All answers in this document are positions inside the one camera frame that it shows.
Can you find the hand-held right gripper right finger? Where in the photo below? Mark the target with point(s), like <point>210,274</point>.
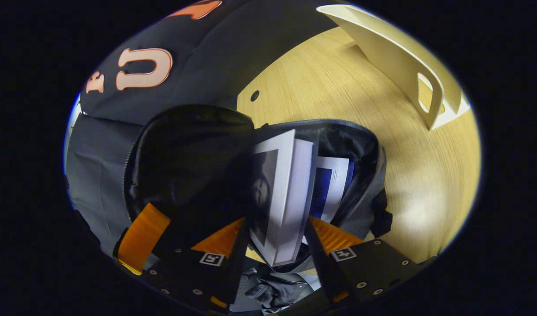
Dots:
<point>323,267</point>

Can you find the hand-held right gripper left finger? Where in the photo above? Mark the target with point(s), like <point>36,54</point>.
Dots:
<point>238,263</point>

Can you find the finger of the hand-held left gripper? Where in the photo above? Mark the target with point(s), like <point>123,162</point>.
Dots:
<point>141,237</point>

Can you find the portrait picture book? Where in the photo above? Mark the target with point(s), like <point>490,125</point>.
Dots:
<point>286,197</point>

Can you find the blue picture book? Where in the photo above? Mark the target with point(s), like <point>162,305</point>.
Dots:
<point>334,184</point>

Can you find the grey schoolbag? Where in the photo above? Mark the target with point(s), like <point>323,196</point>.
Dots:
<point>189,145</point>

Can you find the white bookshelf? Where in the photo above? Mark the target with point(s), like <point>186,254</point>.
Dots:
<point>391,52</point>

